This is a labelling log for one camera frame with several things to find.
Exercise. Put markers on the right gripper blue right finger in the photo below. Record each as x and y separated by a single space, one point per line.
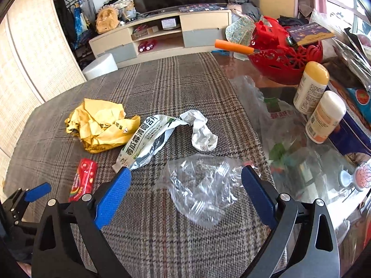
315 253

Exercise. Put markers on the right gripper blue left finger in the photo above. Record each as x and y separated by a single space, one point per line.
55 252

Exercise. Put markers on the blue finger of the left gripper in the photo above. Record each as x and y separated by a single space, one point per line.
37 192

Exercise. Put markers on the red Skittles candy tube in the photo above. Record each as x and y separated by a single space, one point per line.
84 179

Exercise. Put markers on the green white foil pouch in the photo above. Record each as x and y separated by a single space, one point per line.
156 130

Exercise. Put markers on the clear plastic bag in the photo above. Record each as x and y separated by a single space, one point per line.
202 187

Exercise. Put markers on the yellow envelope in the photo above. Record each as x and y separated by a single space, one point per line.
101 125

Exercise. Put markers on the grey plaid tablecloth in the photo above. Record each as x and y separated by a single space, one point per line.
178 127

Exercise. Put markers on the white capped orange bottle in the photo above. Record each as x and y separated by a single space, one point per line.
326 117

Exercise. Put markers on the pink hairbrush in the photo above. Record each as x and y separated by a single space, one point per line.
360 179

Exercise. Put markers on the blue cookie tin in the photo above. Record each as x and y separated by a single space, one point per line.
352 135

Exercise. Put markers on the white round stool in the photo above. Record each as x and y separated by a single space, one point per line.
104 64

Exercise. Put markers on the yellow capped white bottle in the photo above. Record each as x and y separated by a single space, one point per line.
314 81

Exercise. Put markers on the red plastic basket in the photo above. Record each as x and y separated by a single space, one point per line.
275 58

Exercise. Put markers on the blue snack bag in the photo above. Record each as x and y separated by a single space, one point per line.
362 101

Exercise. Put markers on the bamboo folding screen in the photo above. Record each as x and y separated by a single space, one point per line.
37 64

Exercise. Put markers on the beige grey TV cabinet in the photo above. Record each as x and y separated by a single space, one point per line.
162 35

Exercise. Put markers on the floral green cloth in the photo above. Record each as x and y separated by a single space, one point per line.
240 31

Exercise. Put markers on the dark purple box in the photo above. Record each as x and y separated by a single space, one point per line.
309 33

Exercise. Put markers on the yellow plush toy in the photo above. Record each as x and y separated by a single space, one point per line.
107 20

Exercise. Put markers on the black coat rack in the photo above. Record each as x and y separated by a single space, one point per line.
77 19

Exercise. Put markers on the orange handled tool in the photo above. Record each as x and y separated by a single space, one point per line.
234 47

